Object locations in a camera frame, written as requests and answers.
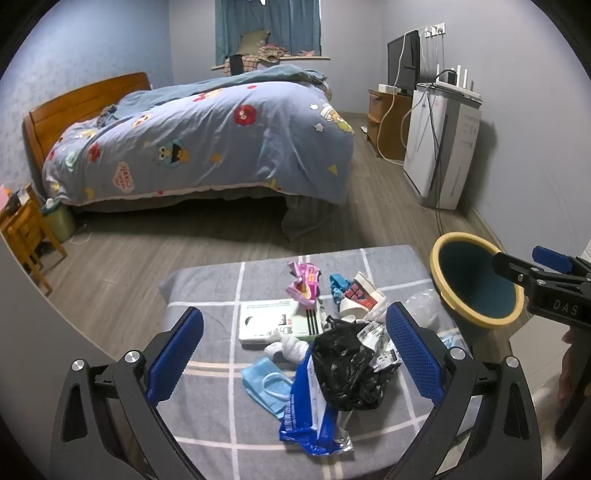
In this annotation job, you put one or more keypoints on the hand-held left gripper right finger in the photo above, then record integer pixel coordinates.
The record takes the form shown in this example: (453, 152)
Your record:
(415, 355)

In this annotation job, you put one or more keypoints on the white router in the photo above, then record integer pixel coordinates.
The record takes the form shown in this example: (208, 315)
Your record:
(461, 90)

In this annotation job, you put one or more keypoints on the crumpled blue glove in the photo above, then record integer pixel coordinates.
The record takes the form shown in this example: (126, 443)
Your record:
(337, 281)

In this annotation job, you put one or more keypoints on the wooden nightstand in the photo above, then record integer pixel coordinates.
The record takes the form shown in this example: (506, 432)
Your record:
(27, 226)

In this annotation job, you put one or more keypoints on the green pillow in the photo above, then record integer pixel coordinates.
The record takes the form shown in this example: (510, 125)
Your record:
(251, 41)

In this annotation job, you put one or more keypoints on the wooden window sill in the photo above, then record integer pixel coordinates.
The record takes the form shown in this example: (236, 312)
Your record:
(318, 58)

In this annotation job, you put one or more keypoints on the white wall socket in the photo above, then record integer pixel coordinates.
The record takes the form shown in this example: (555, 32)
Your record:
(436, 30)

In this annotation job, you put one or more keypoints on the white air purifier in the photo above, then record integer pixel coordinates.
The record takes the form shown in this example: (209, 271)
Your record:
(455, 152)

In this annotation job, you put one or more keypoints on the yellow-rimmed blue trash bin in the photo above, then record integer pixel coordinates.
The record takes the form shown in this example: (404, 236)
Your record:
(471, 277)

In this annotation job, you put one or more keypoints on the green waste bin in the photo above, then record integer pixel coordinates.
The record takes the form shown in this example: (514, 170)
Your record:
(60, 224)

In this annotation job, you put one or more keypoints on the wooden cabinet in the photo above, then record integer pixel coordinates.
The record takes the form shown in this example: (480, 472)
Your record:
(392, 124)

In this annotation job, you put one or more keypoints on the black monitor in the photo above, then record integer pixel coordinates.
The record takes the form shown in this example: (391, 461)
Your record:
(397, 64)

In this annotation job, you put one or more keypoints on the plaid cloth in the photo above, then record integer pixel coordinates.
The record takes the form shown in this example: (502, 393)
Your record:
(258, 57)

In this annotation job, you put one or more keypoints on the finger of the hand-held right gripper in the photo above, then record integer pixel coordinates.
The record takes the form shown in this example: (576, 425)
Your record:
(510, 267)
(551, 258)

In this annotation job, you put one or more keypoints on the clear plastic bag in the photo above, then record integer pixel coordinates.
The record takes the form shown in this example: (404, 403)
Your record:
(425, 304)

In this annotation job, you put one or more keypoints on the white and green box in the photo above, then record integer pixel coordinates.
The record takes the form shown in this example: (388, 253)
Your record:
(263, 318)

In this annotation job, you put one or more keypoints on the pink snack wrapper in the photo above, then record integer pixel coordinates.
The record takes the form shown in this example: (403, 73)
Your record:
(302, 277)

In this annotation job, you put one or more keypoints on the blue and white plastic package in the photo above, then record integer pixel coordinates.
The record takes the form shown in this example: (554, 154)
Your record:
(300, 415)

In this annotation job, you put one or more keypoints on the white power strip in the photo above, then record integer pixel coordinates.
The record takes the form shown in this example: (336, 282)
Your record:
(387, 87)

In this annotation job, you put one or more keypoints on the blue face mask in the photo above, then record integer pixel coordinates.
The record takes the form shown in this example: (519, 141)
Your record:
(450, 341)
(258, 378)

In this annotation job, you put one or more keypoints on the blue curtain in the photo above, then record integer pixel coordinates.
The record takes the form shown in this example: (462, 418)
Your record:
(277, 23)

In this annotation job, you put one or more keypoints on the blue cartoon printed duvet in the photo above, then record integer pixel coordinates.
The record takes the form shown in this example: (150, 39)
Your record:
(207, 138)

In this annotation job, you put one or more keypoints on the black plastic bag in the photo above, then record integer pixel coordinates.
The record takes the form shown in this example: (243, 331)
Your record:
(341, 364)

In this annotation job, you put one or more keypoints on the white crumpled tissue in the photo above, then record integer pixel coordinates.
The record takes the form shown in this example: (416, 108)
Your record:
(291, 348)

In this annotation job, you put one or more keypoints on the grey checked mat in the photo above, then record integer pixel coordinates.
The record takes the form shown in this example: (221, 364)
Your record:
(221, 295)

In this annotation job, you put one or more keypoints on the wooden bed frame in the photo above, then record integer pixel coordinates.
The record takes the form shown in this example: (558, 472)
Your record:
(69, 101)

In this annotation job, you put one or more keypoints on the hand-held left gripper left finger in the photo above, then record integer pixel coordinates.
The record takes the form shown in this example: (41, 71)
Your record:
(178, 355)

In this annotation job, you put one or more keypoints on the person's right hand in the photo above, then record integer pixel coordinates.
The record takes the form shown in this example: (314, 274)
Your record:
(565, 374)

